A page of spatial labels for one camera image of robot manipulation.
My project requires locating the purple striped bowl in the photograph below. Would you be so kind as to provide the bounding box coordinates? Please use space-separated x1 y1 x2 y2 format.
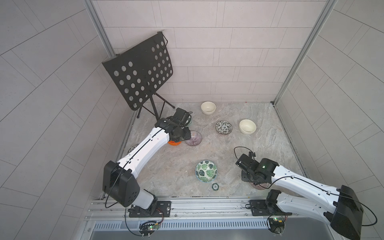
250 183 270 191
185 131 203 146

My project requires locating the small green leaf bowl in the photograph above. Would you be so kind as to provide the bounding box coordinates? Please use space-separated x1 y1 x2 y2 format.
186 115 192 127

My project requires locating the orange bowl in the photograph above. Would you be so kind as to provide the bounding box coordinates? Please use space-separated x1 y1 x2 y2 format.
168 141 182 146

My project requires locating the cream bowl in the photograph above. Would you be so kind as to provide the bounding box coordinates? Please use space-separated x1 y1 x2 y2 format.
201 101 217 115
239 119 257 135

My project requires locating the black floral bowl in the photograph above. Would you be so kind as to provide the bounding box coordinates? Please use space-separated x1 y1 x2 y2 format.
128 144 138 154
215 121 233 135

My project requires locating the large green leaf bowl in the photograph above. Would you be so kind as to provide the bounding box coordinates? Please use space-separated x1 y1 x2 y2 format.
195 160 218 183

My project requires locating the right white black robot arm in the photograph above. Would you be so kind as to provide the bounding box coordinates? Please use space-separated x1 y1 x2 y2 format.
236 154 364 240

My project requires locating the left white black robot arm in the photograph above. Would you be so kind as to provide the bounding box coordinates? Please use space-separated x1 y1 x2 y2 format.
102 108 192 214

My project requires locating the small green tape roll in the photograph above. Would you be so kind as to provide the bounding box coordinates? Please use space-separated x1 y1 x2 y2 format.
212 183 220 191

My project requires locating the right circuit board connector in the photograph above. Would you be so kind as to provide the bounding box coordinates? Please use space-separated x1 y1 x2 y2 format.
267 216 286 235

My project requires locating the circuit board connector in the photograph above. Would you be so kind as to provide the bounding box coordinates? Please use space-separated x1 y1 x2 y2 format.
139 221 160 238
267 216 286 235

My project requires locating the black perforated music stand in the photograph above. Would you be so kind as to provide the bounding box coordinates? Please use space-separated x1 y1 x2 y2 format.
102 32 174 120

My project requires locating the left circuit board connector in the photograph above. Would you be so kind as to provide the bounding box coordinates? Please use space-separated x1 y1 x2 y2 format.
139 221 160 238

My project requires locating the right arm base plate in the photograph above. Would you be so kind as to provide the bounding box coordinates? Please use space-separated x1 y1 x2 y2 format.
246 200 292 217

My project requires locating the aluminium mounting rail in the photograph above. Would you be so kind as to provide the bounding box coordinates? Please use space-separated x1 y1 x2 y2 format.
83 196 335 222

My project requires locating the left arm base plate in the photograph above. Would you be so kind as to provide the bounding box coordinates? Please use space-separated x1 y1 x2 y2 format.
127 201 172 218

